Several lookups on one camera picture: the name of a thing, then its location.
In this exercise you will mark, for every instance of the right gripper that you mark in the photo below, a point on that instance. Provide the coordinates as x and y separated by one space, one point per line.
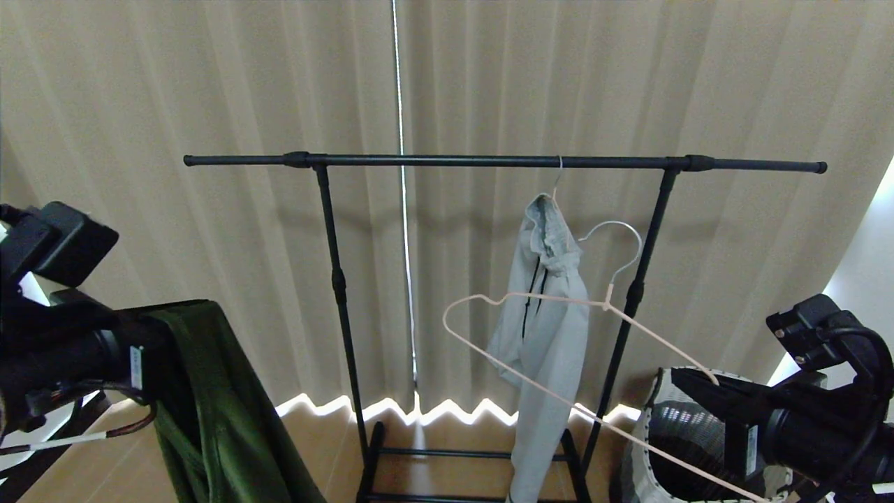
824 433

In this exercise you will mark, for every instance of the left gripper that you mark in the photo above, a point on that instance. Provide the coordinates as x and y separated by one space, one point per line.
63 349

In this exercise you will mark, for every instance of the green garment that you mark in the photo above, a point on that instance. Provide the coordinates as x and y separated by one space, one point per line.
223 419

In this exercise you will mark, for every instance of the pale grey shorts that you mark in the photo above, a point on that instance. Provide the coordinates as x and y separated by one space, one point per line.
552 349

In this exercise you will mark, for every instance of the pink clothes hanger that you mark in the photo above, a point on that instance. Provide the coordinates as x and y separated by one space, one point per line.
531 296
560 171

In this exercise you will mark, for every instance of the white laundry basket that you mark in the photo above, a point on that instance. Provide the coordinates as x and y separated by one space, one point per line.
670 440

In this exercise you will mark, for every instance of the black clothes rack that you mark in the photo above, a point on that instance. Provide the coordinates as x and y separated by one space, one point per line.
489 161

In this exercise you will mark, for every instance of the beige curtain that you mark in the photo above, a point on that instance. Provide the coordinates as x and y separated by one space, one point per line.
209 84

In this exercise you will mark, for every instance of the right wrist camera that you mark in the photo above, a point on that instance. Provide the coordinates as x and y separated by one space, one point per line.
810 335

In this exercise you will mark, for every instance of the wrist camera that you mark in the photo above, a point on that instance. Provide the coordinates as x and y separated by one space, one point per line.
63 241
810 335

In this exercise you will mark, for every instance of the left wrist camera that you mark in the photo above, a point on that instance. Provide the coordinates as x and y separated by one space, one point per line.
63 241

